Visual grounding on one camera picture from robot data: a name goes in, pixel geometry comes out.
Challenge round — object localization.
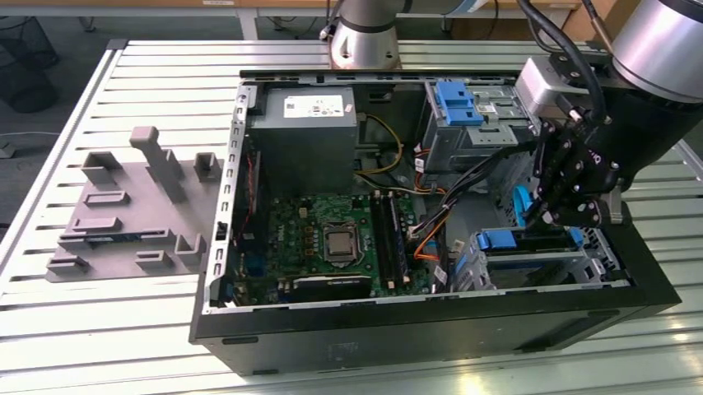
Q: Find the yellow wire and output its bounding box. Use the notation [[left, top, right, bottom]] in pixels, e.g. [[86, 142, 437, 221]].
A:
[[353, 114, 407, 184]]

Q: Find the wooden cabinet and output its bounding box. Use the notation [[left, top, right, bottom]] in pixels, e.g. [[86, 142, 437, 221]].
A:
[[556, 0, 625, 46]]

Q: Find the RAM stick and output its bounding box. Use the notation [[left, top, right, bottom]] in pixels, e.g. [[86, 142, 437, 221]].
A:
[[84, 234, 142, 244], [385, 189, 412, 285]]

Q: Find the grey power supply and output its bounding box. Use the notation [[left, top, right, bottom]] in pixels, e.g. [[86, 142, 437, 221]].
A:
[[244, 84, 361, 197]]

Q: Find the metal optical drive cage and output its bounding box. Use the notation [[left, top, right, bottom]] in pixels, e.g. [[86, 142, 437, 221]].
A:
[[420, 80, 543, 174]]

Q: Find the grey parts rack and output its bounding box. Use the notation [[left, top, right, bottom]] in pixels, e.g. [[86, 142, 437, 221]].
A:
[[44, 125, 226, 285]]

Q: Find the black graphics card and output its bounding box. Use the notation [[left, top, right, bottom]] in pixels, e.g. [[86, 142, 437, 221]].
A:
[[289, 274, 373, 301]]

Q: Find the wooden desk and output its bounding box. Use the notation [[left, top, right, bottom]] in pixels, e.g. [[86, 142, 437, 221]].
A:
[[0, 0, 583, 42]]

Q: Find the CPU socket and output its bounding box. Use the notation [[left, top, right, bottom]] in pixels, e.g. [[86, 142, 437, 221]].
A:
[[319, 221, 363, 265]]

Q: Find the black mesh waste basket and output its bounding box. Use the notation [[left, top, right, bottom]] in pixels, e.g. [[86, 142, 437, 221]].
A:
[[0, 15, 60, 114]]

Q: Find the blue plastic drive latch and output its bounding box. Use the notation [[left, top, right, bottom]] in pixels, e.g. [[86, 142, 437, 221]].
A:
[[437, 81, 484, 127]]

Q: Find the green motherboard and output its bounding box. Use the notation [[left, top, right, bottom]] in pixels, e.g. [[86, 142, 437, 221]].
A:
[[233, 193, 440, 308]]

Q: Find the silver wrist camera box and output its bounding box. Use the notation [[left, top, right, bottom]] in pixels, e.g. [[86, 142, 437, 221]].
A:
[[515, 57, 605, 120]]

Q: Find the red black twisted fan wire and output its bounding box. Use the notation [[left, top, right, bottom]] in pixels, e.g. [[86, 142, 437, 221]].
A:
[[245, 151, 261, 225]]

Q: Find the hard disk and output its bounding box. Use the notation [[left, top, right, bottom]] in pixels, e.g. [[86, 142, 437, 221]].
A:
[[453, 227, 584, 287]]

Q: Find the mixed colour wire bundle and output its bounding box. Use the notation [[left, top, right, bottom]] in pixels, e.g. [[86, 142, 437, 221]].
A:
[[353, 172, 449, 197]]

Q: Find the black cable bundle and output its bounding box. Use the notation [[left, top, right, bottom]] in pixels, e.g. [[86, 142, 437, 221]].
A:
[[408, 142, 543, 244]]

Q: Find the silver CPU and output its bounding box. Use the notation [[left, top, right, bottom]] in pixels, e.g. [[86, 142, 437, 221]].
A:
[[327, 232, 356, 254]]

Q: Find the blue data wire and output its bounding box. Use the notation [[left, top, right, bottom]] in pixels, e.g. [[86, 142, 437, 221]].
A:
[[513, 184, 537, 228]]

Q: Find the silver disk bay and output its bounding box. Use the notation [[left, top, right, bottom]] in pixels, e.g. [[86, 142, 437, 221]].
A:
[[451, 224, 631, 294]]

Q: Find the black camera cable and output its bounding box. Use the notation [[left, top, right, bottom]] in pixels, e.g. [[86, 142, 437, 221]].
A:
[[515, 0, 613, 124]]

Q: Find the black PC case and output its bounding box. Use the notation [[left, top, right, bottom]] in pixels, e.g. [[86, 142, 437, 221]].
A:
[[188, 68, 681, 375]]

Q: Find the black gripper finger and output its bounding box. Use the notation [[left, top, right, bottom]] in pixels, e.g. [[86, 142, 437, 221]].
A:
[[524, 121, 587, 227], [525, 179, 631, 238]]

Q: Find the orange wire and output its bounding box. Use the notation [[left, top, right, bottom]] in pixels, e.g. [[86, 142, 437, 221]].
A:
[[411, 230, 440, 263]]

